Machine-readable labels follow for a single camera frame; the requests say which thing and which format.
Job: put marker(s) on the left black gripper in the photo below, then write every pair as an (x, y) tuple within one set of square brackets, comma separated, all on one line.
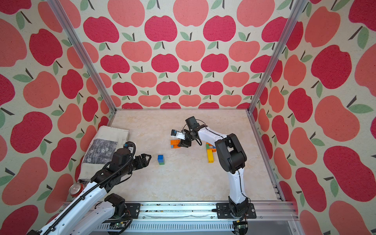
[(139, 158)]

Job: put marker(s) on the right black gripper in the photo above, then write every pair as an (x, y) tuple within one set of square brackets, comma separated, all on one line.
[(184, 143)]

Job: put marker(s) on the orange lego plate bottom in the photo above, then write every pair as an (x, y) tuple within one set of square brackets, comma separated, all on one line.
[(174, 142)]

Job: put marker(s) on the blue lego brick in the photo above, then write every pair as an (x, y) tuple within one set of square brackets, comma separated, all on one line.
[(160, 158)]

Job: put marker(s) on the yellow square lego brick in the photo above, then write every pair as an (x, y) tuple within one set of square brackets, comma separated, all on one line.
[(210, 156)]

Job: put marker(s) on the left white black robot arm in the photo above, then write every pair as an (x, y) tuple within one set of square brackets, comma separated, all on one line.
[(95, 205)]

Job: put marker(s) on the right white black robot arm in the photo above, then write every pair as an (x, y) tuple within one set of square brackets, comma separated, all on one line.
[(231, 157)]

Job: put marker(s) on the folded beige printed cloth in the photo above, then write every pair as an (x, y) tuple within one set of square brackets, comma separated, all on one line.
[(101, 148)]

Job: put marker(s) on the red soda can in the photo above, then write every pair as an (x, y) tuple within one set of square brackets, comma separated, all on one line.
[(76, 189)]

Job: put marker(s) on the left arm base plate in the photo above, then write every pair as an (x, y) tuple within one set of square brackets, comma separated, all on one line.
[(125, 213)]

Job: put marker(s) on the front aluminium rail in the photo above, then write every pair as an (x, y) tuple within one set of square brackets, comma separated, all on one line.
[(273, 218)]

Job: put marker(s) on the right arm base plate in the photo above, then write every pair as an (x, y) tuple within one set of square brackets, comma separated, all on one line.
[(239, 211)]

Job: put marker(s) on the left aluminium frame post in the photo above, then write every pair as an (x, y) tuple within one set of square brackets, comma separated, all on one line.
[(64, 21)]

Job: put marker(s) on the aluminium frame post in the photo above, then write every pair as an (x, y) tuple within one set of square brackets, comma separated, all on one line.
[(280, 46), (64, 21)]

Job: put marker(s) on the right aluminium frame post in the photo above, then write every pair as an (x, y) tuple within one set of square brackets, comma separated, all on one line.
[(280, 46)]

